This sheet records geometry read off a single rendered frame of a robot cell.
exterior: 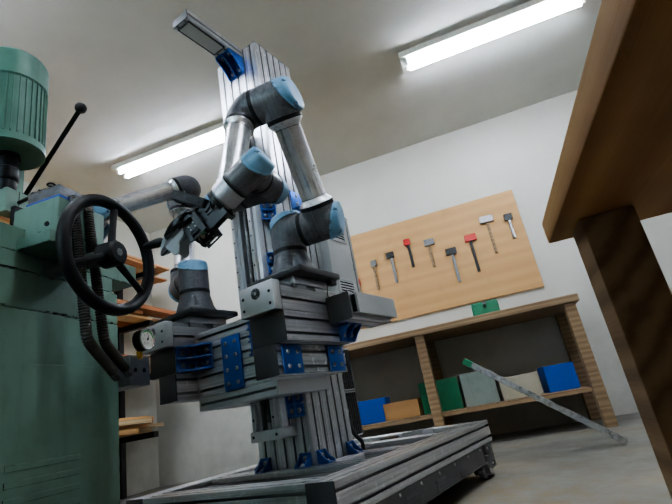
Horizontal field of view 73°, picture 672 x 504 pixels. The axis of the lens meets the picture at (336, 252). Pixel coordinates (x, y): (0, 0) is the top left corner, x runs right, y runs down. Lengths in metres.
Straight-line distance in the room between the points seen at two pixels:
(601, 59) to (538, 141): 4.31
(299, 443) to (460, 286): 2.72
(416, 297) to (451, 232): 0.67
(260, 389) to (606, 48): 1.37
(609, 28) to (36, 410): 1.16
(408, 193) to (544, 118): 1.38
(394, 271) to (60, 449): 3.38
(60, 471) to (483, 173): 3.92
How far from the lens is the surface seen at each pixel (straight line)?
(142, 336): 1.38
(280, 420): 1.63
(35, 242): 1.21
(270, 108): 1.48
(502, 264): 4.14
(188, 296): 1.83
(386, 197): 4.49
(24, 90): 1.61
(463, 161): 4.51
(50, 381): 1.24
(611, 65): 0.26
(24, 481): 1.19
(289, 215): 1.55
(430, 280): 4.15
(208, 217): 1.15
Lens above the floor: 0.38
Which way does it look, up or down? 19 degrees up
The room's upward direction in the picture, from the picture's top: 10 degrees counter-clockwise
